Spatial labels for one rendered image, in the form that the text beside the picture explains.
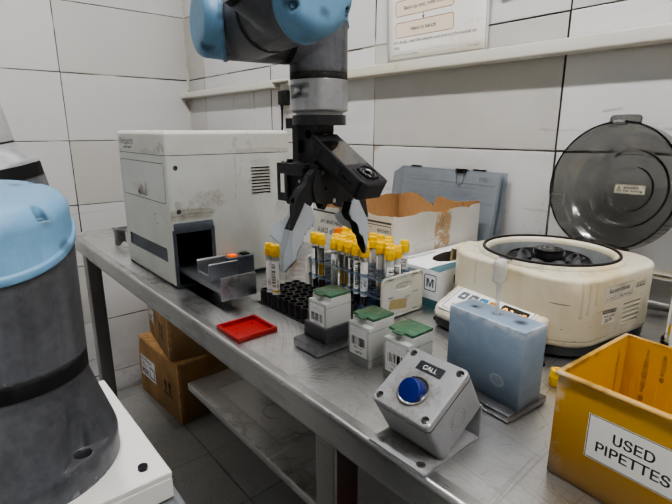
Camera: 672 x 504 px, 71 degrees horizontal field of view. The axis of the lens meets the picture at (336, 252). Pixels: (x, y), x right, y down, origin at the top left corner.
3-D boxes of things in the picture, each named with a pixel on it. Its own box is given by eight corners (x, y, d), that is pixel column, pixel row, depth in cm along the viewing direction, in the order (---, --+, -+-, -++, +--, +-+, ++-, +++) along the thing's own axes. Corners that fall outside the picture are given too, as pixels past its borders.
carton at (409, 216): (310, 267, 107) (309, 200, 103) (397, 247, 125) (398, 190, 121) (390, 295, 89) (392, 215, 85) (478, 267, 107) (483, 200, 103)
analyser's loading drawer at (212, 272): (174, 274, 95) (172, 249, 94) (205, 268, 99) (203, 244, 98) (222, 301, 80) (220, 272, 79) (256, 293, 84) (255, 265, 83)
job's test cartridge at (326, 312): (308, 334, 69) (307, 292, 67) (333, 325, 72) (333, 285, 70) (326, 343, 66) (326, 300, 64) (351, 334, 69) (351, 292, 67)
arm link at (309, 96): (360, 80, 61) (311, 75, 56) (359, 117, 63) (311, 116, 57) (322, 84, 67) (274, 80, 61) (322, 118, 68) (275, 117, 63)
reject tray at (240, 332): (216, 329, 74) (216, 324, 74) (254, 318, 78) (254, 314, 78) (238, 344, 69) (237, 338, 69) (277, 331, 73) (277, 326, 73)
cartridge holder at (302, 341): (293, 345, 68) (293, 322, 67) (341, 329, 74) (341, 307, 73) (317, 358, 64) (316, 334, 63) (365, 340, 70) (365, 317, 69)
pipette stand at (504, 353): (436, 384, 58) (441, 307, 55) (474, 368, 62) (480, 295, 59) (507, 425, 50) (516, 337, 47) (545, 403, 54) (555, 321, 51)
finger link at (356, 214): (354, 234, 76) (328, 190, 71) (381, 240, 72) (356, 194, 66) (342, 247, 75) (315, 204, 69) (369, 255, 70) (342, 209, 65)
